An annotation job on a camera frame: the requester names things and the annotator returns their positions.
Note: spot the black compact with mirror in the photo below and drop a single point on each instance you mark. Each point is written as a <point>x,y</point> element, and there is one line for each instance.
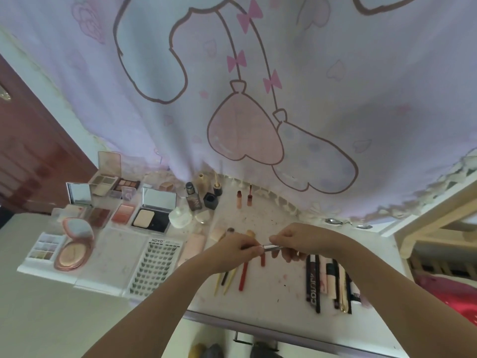
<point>149,219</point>

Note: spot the clear dome bottle cap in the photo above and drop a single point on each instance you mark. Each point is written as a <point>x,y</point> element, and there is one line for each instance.
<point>204,218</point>

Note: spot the person's right hand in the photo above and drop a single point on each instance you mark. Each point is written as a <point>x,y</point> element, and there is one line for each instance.
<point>313,242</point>

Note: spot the white table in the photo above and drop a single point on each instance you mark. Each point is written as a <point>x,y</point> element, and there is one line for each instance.
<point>283,287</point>

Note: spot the small four-pan red palette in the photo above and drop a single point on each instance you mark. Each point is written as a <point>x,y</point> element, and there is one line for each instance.
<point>98,217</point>

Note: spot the peach lip gloss tube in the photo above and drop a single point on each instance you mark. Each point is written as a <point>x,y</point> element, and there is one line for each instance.
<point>239,200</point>

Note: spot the reddish lip gloss wand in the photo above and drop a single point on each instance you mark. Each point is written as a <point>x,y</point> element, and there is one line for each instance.
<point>250,197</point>

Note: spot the mirrored blush palette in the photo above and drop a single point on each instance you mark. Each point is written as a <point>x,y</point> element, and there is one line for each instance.
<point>79,193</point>

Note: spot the brown wooden door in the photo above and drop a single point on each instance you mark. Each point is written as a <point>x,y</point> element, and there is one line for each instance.
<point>37,152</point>

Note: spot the person's left hand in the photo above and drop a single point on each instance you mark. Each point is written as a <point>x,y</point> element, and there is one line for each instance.
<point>231,253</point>

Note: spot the pink blush pan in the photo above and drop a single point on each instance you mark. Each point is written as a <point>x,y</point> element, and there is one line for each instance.
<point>123,214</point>

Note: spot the beige palette with lid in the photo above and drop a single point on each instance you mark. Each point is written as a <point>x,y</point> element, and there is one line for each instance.
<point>104,182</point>

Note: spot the false eyelash tray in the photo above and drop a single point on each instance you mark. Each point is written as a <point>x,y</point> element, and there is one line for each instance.
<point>154,268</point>

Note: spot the person's left yellow shoe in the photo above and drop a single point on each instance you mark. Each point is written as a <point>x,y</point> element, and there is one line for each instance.
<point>197,350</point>

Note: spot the person's right forearm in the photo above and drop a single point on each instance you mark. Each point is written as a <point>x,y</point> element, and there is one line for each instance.
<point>410,302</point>

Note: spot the white round bottle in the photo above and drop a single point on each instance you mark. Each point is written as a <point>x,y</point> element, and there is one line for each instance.
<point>180,218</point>

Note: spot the person's left forearm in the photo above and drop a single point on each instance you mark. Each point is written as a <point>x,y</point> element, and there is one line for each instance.
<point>149,316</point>

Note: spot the dark square foundation bottle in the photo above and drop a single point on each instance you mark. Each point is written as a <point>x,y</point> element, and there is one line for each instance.
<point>193,201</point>

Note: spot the light wooden bed frame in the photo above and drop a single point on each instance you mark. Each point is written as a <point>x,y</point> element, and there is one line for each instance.
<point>436,227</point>

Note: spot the person's grey trousers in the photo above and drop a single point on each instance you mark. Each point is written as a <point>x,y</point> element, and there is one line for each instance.
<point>261,350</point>

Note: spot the peach squeeze tube cap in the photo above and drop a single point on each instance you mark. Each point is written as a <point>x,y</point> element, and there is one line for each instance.
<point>216,233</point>

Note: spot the pastel eyeshadow palette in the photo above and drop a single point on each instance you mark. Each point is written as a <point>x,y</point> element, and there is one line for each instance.
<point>47,246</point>

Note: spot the clear eyelash tray lid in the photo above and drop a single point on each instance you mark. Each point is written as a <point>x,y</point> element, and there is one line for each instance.
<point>108,260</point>

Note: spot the round pink powder compact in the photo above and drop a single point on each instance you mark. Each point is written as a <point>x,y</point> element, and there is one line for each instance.
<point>72,255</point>

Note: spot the glass foundation bottle black cap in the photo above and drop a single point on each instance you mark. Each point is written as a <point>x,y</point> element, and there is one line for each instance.
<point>202,183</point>

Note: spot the lilac heart print cloth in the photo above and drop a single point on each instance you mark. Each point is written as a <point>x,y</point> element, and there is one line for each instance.
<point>298,108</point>

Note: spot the black gold foundation pump cap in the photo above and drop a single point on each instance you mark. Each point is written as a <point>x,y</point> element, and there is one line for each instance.
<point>217,190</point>

